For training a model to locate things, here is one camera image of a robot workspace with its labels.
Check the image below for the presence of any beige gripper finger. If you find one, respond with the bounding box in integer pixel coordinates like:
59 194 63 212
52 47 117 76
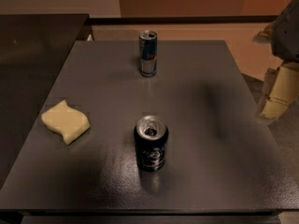
257 61 299 119
253 21 275 44

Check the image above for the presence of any black pepsi can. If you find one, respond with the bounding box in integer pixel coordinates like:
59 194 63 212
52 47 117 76
134 115 169 172

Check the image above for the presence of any redbull can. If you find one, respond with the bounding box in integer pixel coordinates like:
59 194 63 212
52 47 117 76
139 30 157 77

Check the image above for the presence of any yellow sponge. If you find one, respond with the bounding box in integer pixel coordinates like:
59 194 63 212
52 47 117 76
41 100 91 146

